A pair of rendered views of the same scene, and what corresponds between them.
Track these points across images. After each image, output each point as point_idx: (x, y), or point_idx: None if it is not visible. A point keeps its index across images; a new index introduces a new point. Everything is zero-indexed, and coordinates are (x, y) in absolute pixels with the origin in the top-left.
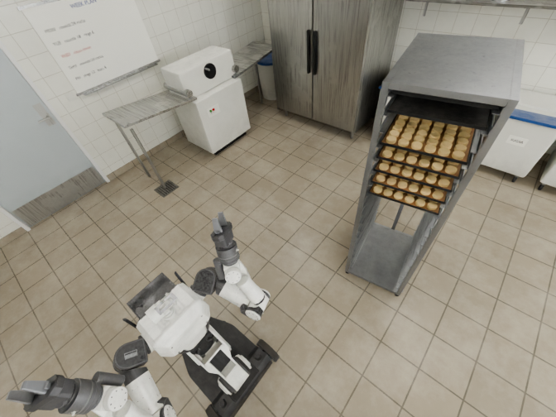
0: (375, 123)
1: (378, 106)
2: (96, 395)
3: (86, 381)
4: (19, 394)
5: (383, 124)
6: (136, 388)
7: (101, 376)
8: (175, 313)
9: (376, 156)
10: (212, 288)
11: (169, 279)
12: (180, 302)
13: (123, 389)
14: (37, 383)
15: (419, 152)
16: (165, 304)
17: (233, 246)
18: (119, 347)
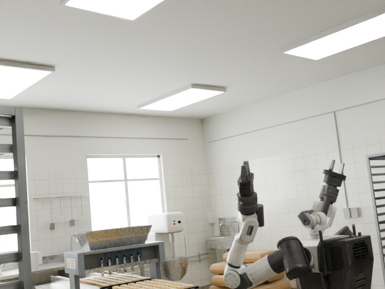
0: (25, 166)
1: (23, 140)
2: (319, 195)
3: (325, 189)
4: (341, 167)
5: (4, 176)
6: None
7: (324, 198)
8: (310, 238)
9: (12, 233)
10: None
11: (332, 241)
12: (309, 239)
13: (311, 207)
14: (332, 165)
15: None
16: None
17: (238, 193)
18: (346, 226)
